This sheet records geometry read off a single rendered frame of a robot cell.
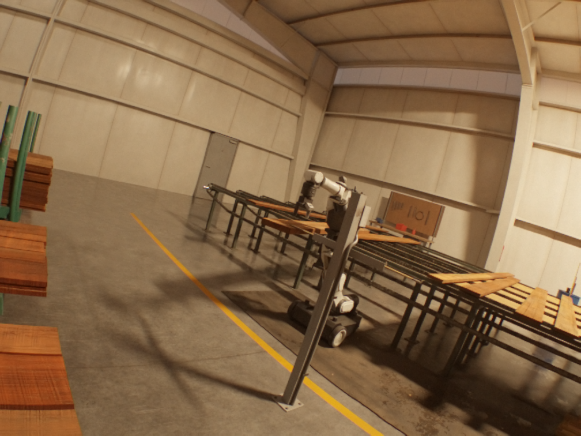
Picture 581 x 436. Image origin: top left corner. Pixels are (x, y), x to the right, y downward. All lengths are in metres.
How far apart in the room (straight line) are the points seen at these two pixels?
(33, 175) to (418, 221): 8.88
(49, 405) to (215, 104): 10.04
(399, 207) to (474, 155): 2.70
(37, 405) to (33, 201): 2.58
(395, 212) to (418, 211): 0.77
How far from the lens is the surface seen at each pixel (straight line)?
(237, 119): 10.88
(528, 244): 9.02
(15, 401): 0.85
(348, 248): 1.69
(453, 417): 2.68
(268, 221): 2.60
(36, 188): 3.24
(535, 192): 9.15
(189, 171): 10.26
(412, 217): 9.73
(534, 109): 9.71
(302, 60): 12.39
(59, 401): 0.85
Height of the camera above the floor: 1.26
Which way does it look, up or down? 6 degrees down
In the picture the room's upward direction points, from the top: 17 degrees clockwise
